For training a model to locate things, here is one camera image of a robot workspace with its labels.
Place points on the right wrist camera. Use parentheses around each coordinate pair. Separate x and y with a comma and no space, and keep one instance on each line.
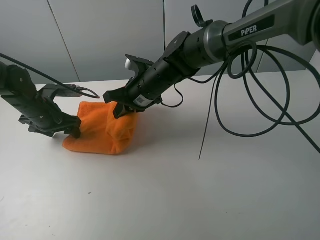
(137,64)

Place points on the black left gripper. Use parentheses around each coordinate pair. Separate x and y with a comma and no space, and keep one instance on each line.
(43,116)

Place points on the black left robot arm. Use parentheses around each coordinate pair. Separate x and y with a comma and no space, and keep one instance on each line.
(15,81)

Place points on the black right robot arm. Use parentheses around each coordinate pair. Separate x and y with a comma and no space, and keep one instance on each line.
(213,43)

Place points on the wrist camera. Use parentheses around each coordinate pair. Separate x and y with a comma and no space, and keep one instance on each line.
(137,64)
(51,91)

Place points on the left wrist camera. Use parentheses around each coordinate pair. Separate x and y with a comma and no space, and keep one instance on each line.
(51,91)

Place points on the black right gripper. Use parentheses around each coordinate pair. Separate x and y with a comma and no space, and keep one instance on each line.
(145,89)

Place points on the orange towel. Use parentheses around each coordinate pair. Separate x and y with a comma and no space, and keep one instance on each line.
(101,132)

